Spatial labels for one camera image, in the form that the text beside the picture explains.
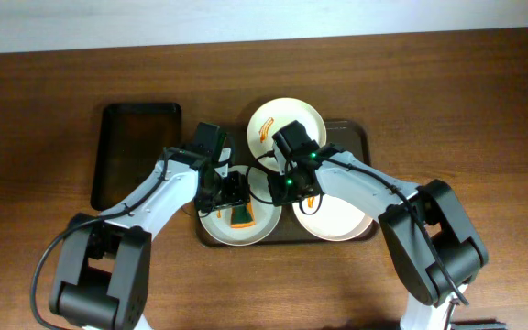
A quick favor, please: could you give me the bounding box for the grey-white plate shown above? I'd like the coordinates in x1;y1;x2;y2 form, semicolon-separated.
200;167;281;247

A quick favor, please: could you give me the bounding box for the green orange sponge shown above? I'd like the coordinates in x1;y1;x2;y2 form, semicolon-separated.
230;204;256;229

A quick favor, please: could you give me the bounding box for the cream plate with sauce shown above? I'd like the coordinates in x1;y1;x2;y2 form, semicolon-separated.
247;97;327;158

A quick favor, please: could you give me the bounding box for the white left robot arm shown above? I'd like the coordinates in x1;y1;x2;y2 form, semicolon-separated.
49;145;245;329

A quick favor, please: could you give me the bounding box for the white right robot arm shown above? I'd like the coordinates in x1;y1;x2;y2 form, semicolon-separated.
269;141;489;329

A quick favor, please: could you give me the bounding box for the large brown tray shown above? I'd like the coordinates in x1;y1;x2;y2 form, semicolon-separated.
195;120;380;248

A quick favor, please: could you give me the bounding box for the small dark tray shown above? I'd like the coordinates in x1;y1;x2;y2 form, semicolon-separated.
90;103;182;211

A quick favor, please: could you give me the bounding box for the pinkish plate with sauce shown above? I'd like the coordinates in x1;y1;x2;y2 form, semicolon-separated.
292;194;374;242

